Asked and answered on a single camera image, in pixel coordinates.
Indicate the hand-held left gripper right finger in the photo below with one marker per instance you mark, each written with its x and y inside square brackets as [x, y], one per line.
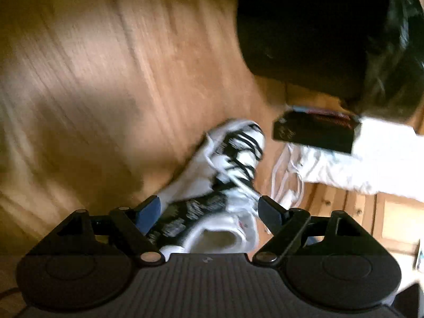
[269, 213]

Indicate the white and black sneaker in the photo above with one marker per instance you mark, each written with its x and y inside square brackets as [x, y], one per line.
[198, 179]

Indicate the black shoelace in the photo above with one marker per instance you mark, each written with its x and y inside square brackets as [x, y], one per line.
[243, 135]

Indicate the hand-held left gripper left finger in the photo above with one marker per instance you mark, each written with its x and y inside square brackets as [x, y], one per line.
[149, 213]

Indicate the white cloth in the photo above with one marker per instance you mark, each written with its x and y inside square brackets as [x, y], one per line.
[381, 162]

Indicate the black trash bin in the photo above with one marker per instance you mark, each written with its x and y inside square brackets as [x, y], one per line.
[298, 29]

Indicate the wooden drawer cabinet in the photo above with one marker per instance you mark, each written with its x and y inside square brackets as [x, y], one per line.
[391, 215]

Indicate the black plastic trash bag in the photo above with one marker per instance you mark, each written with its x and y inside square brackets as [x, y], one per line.
[397, 56]

